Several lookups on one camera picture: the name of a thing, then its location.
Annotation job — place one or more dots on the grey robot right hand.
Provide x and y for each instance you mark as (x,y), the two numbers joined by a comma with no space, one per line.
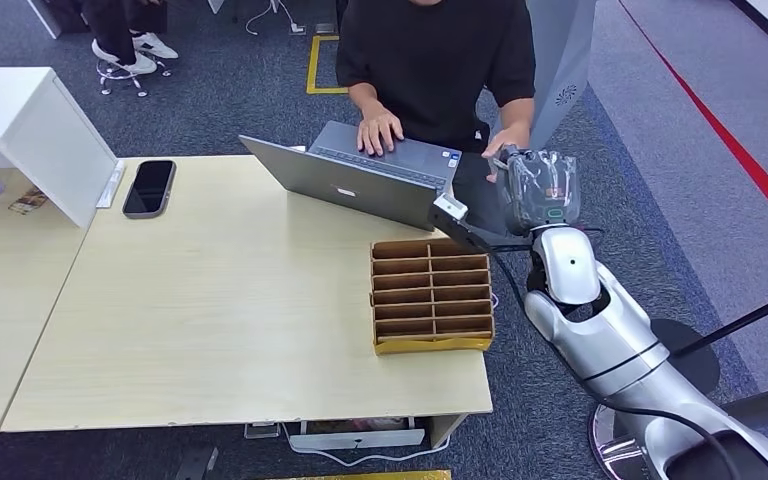
(536,192)

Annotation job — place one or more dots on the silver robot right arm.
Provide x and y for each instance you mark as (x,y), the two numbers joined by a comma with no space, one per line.
(616,344)

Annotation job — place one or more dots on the person's right forearm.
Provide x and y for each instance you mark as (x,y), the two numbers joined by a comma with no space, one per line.
(367,100)

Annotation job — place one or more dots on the person's left forearm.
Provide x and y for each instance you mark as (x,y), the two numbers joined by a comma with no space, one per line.
(516,114)

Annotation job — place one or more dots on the person's left hand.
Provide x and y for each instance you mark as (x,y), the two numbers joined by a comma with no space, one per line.
(508,138)

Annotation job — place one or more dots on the person's hand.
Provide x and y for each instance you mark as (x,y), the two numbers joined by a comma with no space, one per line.
(378,129)
(508,138)

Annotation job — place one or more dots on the person's right hand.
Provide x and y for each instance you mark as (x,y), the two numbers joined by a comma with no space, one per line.
(378,129)

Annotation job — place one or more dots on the cardboard slotted card holder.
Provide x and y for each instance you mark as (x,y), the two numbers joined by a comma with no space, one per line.
(424,344)

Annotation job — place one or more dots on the seated person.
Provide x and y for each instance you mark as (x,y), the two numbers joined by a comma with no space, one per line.
(116,30)

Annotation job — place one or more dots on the grey standing kiosk panel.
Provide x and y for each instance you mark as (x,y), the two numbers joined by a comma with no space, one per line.
(559,66)

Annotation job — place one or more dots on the grey laptop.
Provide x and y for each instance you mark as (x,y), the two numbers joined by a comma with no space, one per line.
(357,189)

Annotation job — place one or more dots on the black round stanchion base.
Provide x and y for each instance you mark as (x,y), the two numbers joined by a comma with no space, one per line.
(695,364)

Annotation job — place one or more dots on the black stanchion pole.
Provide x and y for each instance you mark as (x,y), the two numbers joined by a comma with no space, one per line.
(742,320)

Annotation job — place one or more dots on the chrome round stanchion base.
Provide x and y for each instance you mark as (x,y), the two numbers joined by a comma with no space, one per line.
(612,444)

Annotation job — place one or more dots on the white box under table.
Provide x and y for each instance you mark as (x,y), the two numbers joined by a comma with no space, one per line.
(357,439)

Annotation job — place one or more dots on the black smartphone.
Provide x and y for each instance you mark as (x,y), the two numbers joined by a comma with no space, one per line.
(149,189)

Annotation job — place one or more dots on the white label strip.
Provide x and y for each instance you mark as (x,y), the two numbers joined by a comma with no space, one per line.
(110,187)

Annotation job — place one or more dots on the chrome stool base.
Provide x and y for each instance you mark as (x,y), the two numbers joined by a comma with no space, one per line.
(119,73)

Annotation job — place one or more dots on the white cabinet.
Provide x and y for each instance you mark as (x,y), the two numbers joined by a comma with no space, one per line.
(39,132)

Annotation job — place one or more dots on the brown printed leaflet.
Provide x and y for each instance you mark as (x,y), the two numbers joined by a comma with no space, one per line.
(28,201)

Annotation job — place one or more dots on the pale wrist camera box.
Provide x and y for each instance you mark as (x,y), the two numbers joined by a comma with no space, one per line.
(449,208)

